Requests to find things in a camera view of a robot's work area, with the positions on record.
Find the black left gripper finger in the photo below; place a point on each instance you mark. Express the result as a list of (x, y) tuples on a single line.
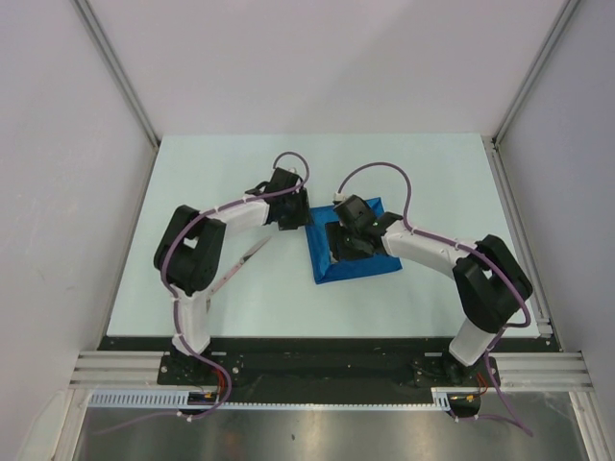
[(308, 219), (291, 224)]

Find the blue satin napkin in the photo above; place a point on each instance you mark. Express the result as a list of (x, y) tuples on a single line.
[(324, 270)]

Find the aluminium corner post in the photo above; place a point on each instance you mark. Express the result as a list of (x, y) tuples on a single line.
[(102, 43), (555, 34)]

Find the aluminium left corner post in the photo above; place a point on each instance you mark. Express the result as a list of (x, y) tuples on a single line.
[(102, 43)]

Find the aluminium right corner post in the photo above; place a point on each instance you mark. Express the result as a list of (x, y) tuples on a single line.
[(555, 34)]

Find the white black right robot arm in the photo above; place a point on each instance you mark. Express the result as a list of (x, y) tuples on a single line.
[(491, 285)]

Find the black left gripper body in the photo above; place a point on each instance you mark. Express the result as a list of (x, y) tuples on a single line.
[(295, 205)]

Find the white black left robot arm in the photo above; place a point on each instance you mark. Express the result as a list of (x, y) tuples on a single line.
[(190, 249)]

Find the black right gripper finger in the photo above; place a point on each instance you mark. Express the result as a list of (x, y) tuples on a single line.
[(343, 253), (333, 232)]

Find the aluminium front frame rail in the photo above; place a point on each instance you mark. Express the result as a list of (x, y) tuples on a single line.
[(519, 371)]

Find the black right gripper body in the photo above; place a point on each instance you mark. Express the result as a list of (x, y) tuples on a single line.
[(350, 235)]

